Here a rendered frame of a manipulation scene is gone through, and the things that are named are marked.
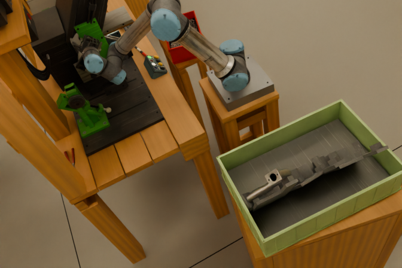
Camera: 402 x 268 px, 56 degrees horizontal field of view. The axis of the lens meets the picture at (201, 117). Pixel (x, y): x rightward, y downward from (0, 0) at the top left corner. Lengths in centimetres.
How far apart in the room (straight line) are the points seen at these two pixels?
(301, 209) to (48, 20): 160
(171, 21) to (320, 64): 203
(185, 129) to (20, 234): 167
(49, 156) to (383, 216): 134
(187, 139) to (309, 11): 239
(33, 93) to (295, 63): 218
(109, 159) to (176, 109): 41
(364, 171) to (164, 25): 100
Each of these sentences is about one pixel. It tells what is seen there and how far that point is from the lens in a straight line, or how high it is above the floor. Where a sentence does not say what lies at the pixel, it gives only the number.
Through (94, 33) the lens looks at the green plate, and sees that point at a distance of 205.
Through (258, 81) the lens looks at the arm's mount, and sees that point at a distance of 194.
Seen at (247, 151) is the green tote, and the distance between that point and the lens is 167.
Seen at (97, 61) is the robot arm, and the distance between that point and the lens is 169.
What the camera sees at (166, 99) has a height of 90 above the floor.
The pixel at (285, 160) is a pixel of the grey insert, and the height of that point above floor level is 85.
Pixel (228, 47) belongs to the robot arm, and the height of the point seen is 114.
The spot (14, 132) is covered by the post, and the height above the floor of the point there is 138.
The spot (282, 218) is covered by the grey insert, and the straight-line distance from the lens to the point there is 159.
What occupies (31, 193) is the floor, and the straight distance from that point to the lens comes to 321.
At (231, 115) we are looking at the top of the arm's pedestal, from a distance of 189.
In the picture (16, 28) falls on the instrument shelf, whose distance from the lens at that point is 166.
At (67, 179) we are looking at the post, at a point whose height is 103.
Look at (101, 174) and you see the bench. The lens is 185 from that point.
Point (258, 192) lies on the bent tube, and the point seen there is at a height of 99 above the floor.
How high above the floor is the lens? 230
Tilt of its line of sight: 49 degrees down
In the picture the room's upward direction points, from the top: 17 degrees counter-clockwise
